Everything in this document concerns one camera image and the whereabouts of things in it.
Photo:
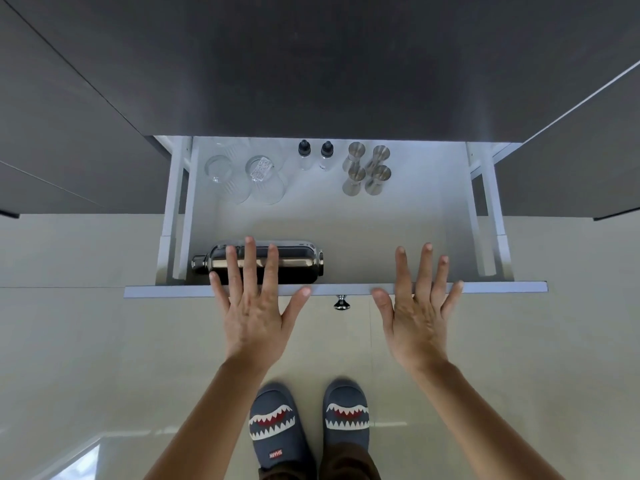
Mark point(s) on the person's right forearm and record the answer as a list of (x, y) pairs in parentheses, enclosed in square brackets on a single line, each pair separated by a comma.
[(480, 424)]

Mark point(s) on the person's left little finger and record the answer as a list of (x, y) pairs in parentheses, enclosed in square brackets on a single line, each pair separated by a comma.
[(220, 292)]

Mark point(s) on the person's right middle finger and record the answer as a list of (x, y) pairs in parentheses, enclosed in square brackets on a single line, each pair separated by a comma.
[(425, 269)]

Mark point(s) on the person's left thumb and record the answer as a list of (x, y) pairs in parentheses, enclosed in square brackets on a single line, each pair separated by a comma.
[(295, 303)]

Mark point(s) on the steel cocktail shaker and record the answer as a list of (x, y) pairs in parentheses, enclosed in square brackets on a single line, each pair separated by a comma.
[(295, 264)]

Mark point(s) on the dark cabinet front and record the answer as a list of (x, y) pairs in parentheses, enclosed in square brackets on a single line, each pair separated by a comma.
[(70, 129), (575, 159)]

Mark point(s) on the clear glass with label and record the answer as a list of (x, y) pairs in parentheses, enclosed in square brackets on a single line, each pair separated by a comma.
[(267, 179)]

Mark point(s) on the clear ribbed glass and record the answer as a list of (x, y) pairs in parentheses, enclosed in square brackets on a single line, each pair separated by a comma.
[(225, 177)]

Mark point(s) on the chrome drawer knob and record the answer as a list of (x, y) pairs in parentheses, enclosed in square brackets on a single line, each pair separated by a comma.
[(341, 303)]

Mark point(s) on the white drawer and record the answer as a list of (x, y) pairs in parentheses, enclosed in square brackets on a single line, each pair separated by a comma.
[(325, 219)]

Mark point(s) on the person's right hand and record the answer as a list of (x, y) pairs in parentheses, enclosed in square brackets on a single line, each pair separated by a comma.
[(417, 334)]

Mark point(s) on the black-capped dropper bottle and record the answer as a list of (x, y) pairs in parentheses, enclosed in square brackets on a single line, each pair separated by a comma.
[(304, 153), (326, 154)]

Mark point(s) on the person's left forearm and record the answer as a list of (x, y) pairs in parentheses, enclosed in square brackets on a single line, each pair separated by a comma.
[(210, 424)]

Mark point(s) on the brown trousers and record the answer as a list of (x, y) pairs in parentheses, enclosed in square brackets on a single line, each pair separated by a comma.
[(350, 462)]

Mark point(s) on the person's left hand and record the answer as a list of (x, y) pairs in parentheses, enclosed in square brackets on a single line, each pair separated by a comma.
[(252, 329)]

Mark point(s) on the person's right thumb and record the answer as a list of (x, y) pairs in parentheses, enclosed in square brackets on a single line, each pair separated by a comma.
[(384, 307)]

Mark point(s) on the steel jigger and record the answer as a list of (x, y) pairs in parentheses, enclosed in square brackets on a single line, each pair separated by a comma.
[(379, 155), (354, 180), (378, 180), (354, 154)]

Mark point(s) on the blue shark slipper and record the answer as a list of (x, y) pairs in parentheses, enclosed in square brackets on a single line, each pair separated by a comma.
[(277, 424), (346, 412)]

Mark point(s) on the person's right little finger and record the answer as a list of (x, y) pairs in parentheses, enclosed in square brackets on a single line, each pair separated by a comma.
[(451, 299)]

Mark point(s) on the person's left middle finger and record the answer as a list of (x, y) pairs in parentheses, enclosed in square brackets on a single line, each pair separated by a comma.
[(250, 267)]

